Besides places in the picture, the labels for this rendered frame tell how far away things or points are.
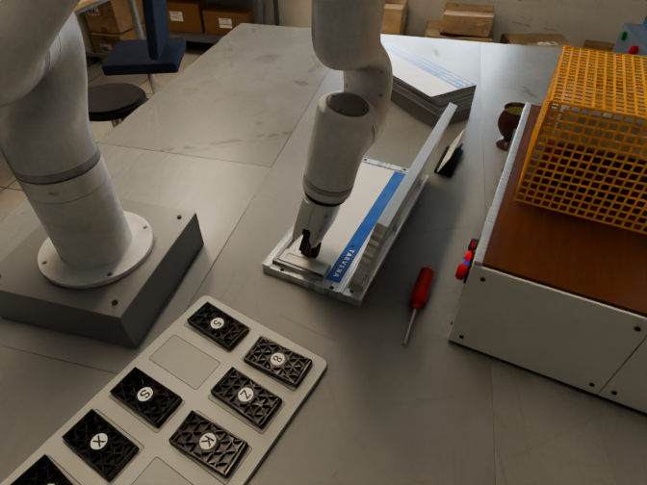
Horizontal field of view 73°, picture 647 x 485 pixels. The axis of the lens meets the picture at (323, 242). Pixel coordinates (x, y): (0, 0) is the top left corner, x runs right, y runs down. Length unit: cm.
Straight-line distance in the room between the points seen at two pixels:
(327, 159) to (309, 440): 40
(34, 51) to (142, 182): 63
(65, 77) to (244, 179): 52
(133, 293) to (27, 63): 36
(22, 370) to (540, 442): 80
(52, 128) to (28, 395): 41
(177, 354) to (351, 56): 53
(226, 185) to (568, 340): 79
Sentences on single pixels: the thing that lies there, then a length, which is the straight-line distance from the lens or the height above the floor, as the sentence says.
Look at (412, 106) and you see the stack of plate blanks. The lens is 143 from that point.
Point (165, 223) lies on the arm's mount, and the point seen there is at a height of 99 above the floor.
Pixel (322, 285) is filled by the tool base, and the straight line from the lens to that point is 82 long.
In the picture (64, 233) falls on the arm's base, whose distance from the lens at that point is 79.
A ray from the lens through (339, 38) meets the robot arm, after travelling 57.
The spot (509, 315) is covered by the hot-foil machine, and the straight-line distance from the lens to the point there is 71.
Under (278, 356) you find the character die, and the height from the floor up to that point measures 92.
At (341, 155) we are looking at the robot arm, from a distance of 64.
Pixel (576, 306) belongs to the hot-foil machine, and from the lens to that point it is 68.
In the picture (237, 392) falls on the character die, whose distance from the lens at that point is 71.
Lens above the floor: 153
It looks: 43 degrees down
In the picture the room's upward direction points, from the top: straight up
